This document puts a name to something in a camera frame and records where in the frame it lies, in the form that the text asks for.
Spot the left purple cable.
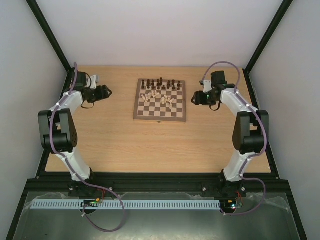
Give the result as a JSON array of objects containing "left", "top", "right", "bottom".
[{"left": 48, "top": 62, "right": 127, "bottom": 232}]

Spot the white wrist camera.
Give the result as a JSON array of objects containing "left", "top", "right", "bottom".
[
  {"left": 88, "top": 74, "right": 100, "bottom": 89},
  {"left": 200, "top": 79, "right": 213, "bottom": 93}
]

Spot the black frame post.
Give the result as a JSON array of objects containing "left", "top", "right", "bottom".
[
  {"left": 243, "top": 0, "right": 295, "bottom": 73},
  {"left": 26, "top": 0, "right": 76, "bottom": 73}
]

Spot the grey slotted cable duct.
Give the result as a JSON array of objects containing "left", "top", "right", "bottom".
[{"left": 30, "top": 199, "right": 221, "bottom": 210}]

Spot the right black frame post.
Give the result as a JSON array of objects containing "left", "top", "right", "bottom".
[{"left": 243, "top": 0, "right": 295, "bottom": 73}]

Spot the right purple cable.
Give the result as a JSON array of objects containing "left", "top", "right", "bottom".
[{"left": 202, "top": 61, "right": 268, "bottom": 216}]

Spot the left white pieces pile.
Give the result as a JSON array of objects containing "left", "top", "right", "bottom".
[{"left": 140, "top": 91, "right": 160, "bottom": 102}]

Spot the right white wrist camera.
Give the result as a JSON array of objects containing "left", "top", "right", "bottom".
[{"left": 200, "top": 79, "right": 213, "bottom": 93}]

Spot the left black frame post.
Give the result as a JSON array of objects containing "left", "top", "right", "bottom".
[{"left": 26, "top": 0, "right": 76, "bottom": 73}]

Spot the dark chess pieces row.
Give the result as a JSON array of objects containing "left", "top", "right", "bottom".
[{"left": 137, "top": 77, "right": 186, "bottom": 91}]

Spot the metal front tray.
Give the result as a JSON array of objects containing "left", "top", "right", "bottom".
[{"left": 11, "top": 192, "right": 300, "bottom": 240}]

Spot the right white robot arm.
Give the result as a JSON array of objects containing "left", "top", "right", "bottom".
[{"left": 191, "top": 71, "right": 269, "bottom": 196}]

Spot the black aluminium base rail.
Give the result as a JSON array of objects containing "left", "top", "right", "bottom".
[{"left": 23, "top": 172, "right": 292, "bottom": 199}]

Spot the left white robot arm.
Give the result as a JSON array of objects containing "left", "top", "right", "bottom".
[{"left": 38, "top": 71, "right": 112, "bottom": 182}]

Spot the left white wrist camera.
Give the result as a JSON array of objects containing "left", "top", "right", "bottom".
[{"left": 88, "top": 74, "right": 100, "bottom": 89}]

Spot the wooden chess board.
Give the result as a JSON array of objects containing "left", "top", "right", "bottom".
[{"left": 133, "top": 87, "right": 187, "bottom": 123}]

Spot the purple cable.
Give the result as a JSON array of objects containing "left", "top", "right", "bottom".
[
  {"left": 202, "top": 61, "right": 268, "bottom": 216},
  {"left": 48, "top": 62, "right": 127, "bottom": 232}
]

